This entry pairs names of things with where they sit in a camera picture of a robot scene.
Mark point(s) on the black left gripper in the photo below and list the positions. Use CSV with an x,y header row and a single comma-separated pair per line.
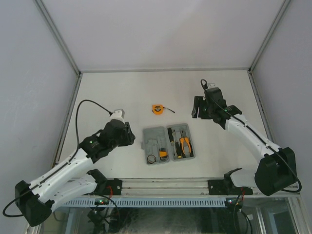
x,y
129,137

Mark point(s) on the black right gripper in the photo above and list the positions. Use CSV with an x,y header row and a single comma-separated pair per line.
x,y
198,103

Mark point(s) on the black electrical tape roll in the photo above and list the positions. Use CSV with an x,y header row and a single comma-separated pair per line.
x,y
151,159

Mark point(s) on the hex key set orange holder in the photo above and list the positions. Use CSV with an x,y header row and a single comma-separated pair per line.
x,y
163,155

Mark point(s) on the orange tape measure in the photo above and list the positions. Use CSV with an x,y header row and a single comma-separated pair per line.
x,y
158,109

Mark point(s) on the phillips screwdriver black yellow handle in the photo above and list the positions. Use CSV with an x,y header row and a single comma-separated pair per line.
x,y
170,135

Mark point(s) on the orange black handled pliers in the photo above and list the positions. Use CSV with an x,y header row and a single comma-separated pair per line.
x,y
185,144

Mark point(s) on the flathead screwdriver black yellow handle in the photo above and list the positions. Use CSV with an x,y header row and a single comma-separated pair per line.
x,y
177,146

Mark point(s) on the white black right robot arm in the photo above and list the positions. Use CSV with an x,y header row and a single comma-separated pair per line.
x,y
276,166

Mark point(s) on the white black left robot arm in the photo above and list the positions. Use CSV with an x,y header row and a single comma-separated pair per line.
x,y
74,177

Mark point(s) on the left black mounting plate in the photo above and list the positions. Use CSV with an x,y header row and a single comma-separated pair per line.
x,y
110,187

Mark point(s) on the black mounting plate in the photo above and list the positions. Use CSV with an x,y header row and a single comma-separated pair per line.
x,y
110,187
220,187

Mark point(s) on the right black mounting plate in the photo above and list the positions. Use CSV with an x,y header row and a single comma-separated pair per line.
x,y
220,187

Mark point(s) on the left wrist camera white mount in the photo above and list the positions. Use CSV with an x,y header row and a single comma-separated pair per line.
x,y
118,114

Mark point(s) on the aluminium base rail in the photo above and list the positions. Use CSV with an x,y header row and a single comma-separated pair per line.
x,y
166,187

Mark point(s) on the blue slotted cable duct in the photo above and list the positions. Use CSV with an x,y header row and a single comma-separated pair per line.
x,y
149,202

